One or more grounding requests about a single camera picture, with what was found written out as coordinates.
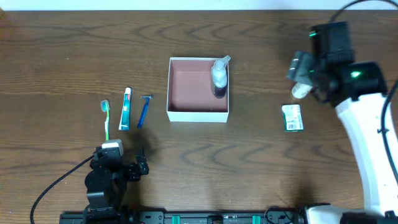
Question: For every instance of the blue disposable razor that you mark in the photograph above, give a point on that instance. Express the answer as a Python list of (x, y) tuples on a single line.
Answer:
[(144, 110)]

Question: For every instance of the teal white toothpaste tube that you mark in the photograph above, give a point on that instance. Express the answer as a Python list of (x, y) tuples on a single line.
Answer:
[(124, 124)]

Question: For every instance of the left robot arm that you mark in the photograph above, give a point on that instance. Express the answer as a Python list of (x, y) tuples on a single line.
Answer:
[(107, 184)]

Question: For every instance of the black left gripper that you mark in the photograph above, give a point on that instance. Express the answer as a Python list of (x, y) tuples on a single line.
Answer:
[(132, 170)]

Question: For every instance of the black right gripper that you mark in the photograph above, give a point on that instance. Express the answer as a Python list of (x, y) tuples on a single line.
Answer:
[(315, 76)]

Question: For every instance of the white box pink interior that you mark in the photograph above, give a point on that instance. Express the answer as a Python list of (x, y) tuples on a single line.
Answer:
[(189, 94)]

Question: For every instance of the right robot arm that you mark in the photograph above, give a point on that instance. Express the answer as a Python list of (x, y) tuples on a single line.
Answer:
[(359, 95)]

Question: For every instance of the clear pump spray bottle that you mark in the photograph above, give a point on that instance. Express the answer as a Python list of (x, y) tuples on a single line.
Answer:
[(219, 77)]

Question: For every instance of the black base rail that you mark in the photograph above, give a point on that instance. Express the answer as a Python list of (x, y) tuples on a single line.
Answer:
[(276, 216)]

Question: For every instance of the green white soap box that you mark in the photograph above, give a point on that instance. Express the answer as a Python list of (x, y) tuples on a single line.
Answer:
[(292, 118)]

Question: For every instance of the white cosmetic squeeze tube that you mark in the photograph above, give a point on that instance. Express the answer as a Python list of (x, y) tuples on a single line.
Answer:
[(300, 91)]

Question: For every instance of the green toothbrush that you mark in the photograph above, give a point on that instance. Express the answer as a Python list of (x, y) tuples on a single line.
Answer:
[(106, 109)]

